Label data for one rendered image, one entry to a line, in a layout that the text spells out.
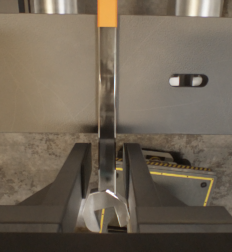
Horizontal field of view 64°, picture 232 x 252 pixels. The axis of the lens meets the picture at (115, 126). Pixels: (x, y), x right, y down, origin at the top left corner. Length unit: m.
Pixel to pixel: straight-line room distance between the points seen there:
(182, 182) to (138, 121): 1.11
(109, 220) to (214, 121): 1.23
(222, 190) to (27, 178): 1.59
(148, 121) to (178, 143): 1.34
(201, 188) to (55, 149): 1.04
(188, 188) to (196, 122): 1.13
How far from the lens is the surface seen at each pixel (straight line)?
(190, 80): 0.48
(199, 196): 1.35
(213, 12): 0.46
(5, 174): 1.75
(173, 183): 1.24
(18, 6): 0.61
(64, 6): 0.44
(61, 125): 0.16
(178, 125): 0.16
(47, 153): 1.53
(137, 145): 0.15
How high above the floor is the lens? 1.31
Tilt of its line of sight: 74 degrees down
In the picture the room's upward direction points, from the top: 178 degrees clockwise
